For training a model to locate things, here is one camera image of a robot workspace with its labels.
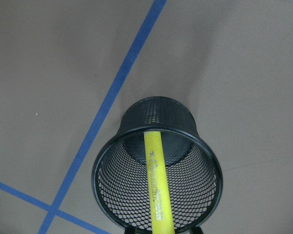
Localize yellow highlighter pen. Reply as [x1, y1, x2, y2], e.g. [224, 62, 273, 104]
[144, 131, 175, 234]

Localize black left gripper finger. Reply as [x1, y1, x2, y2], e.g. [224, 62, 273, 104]
[125, 227, 137, 234]

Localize black mesh pen cup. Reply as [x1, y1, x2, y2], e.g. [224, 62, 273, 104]
[91, 97, 223, 234]

